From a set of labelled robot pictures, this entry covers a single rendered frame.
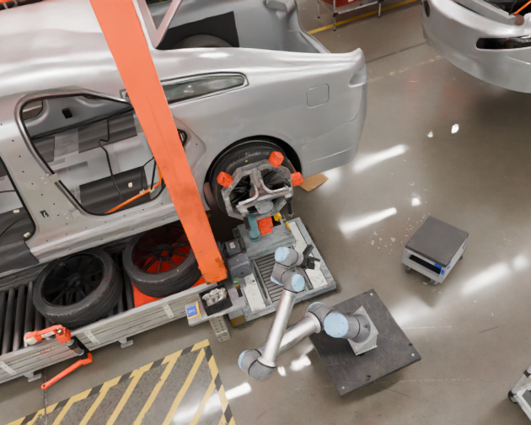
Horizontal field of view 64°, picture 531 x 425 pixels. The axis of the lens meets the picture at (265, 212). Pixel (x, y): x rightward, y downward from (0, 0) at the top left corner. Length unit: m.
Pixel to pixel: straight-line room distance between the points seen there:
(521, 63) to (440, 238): 1.70
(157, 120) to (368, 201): 2.64
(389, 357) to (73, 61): 2.76
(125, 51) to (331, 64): 1.51
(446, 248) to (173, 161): 2.23
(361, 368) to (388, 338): 0.29
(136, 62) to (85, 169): 2.06
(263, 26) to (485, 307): 3.29
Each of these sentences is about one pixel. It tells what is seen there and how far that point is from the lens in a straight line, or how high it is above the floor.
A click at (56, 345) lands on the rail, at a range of 3.71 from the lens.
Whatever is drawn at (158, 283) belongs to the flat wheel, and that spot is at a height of 0.48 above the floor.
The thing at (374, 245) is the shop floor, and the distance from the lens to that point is 3.99.
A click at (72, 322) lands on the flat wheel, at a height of 0.39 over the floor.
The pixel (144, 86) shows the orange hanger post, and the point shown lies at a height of 2.15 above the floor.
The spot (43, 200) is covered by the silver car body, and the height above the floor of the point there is 1.30.
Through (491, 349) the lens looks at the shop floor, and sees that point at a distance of 3.64.
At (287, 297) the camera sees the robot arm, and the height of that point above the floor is 1.00.
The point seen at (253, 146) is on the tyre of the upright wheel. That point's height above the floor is 1.17.
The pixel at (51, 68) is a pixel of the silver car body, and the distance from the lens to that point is 3.01.
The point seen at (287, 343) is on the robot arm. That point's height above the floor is 0.61.
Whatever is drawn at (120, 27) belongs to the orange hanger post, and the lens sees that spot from 2.05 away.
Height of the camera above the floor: 3.12
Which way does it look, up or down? 46 degrees down
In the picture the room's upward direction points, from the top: 11 degrees counter-clockwise
